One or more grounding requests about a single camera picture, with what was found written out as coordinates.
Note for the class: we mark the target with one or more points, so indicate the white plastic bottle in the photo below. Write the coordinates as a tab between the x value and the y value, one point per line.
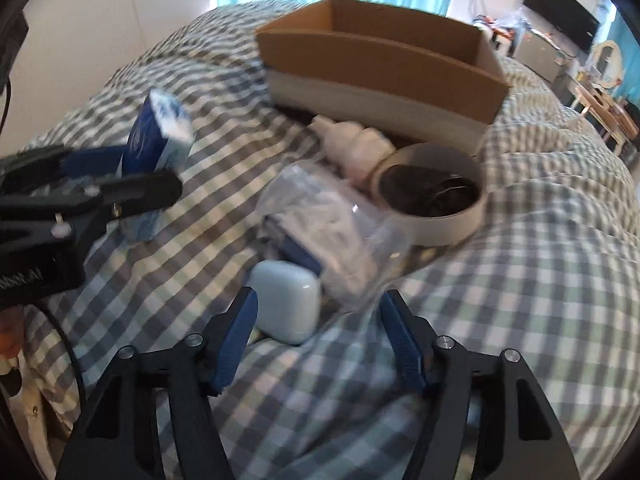
357	146

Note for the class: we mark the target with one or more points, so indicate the black television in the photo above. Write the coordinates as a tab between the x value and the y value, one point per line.
562	10

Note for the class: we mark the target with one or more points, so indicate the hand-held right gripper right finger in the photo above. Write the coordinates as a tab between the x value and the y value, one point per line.
403	341

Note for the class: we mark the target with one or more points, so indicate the checkered blanket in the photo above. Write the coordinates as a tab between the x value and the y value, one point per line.
500	310

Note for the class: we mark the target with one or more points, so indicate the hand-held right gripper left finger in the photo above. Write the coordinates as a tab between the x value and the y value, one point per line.
235	334

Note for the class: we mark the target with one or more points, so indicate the white vanity mirror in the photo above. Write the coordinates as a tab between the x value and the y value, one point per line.
607	62

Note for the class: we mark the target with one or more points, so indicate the clear plastic bag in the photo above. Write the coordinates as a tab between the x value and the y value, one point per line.
325	230

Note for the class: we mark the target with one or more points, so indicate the grey cabinet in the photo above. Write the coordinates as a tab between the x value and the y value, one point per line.
537	55

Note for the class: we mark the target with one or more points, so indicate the brown cardboard box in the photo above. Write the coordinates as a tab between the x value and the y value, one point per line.
385	60

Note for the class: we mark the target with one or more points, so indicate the pale blue earbuds case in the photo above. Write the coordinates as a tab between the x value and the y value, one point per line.
287	305

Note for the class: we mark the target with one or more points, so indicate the round white tin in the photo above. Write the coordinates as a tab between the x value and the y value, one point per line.
430	195

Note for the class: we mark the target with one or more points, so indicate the wooden chair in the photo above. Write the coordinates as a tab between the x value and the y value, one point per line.
602	110

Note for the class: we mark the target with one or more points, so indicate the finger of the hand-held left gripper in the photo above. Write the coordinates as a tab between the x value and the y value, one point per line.
95	161
150	191

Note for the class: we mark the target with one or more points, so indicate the blue and white carton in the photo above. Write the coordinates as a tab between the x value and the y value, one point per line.
160	130

